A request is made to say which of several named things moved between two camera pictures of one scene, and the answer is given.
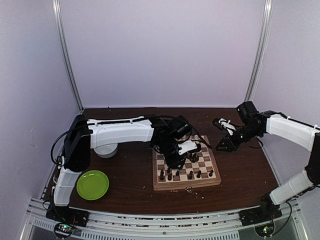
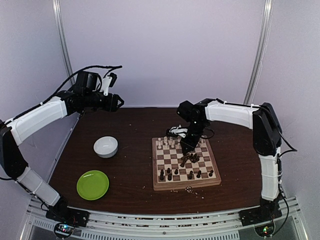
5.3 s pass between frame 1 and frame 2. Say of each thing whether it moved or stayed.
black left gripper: moved
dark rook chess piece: stayed
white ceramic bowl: stayed
